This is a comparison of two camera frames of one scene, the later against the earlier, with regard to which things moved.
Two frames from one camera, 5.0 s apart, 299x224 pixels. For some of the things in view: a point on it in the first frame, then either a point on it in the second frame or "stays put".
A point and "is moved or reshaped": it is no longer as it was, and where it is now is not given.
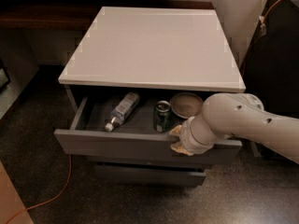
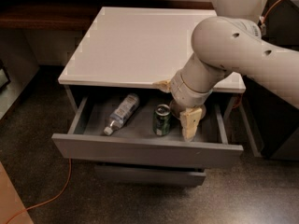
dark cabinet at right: [271, 70] stays put
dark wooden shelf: [72, 12] stays put
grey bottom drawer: [149, 175] stays put
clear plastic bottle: [121, 112] stays put
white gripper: [186, 136] -> [184, 92]
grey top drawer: [82, 130] is moved or reshaped
